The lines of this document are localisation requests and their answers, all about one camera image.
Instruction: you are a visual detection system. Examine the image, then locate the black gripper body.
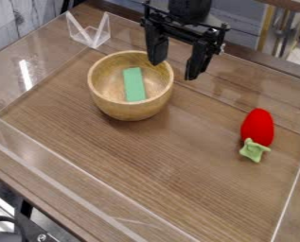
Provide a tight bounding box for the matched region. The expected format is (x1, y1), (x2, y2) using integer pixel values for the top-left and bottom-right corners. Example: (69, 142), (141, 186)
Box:
(141, 0), (230, 55)

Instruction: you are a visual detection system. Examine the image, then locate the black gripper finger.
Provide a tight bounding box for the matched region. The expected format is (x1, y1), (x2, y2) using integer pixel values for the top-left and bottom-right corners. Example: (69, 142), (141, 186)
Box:
(185, 40), (214, 80)
(145, 25), (169, 65)

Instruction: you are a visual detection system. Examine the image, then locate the red plush strawberry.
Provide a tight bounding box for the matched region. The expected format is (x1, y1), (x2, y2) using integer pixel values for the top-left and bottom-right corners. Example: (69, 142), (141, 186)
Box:
(240, 108), (275, 163)

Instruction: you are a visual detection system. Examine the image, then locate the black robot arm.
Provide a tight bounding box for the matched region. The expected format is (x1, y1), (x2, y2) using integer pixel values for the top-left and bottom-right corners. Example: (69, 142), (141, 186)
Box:
(141, 0), (230, 80)

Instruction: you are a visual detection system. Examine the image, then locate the green rectangular block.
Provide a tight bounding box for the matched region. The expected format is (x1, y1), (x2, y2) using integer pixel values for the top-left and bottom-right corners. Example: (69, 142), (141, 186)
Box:
(123, 67), (146, 102)

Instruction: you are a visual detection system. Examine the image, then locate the wooden bowl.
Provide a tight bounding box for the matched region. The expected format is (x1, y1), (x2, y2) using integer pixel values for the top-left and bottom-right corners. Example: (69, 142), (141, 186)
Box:
(87, 50), (174, 121)

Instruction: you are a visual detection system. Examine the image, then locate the clear acrylic corner bracket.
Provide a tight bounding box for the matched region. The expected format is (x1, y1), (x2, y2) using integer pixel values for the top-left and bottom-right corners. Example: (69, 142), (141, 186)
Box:
(65, 11), (110, 49)

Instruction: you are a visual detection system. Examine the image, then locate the gold metal frame background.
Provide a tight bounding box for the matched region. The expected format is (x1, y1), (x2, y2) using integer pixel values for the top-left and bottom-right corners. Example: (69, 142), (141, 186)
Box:
(257, 0), (300, 59)

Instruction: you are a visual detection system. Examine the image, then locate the clear acrylic tray wall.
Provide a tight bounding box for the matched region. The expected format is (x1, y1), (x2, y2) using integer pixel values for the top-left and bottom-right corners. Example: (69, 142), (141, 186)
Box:
(0, 117), (198, 242)

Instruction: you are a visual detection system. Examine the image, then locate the black table leg frame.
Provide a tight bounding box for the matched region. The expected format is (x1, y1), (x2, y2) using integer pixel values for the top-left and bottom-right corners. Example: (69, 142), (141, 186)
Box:
(14, 199), (58, 242)

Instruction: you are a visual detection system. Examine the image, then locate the black cable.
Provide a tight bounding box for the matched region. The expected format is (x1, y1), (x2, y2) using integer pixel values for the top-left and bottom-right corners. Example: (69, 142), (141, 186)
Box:
(0, 215), (20, 234)

